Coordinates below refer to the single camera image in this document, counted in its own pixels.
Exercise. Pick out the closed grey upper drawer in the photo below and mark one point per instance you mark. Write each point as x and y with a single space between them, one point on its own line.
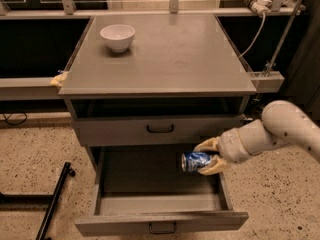
133 131

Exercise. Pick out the blue pepsi can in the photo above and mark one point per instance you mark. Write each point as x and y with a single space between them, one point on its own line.
191 162

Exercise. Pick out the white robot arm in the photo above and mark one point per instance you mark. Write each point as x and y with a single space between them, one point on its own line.
281 123

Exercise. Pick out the open grey lower drawer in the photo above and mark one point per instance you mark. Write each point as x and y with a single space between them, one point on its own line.
143 190

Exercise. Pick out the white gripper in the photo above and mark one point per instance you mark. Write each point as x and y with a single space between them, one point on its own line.
229 146

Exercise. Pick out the white power strip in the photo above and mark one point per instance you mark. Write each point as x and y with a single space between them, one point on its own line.
260 7

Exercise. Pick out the grey drawer cabinet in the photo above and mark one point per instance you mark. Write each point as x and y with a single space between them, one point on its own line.
177 65

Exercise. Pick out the white ceramic bowl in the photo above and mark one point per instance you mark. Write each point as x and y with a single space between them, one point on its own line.
118 37

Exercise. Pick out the black metal stand leg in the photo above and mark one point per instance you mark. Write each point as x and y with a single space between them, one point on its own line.
46 202

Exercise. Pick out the grey metal rail beam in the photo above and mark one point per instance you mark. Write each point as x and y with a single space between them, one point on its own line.
18 89

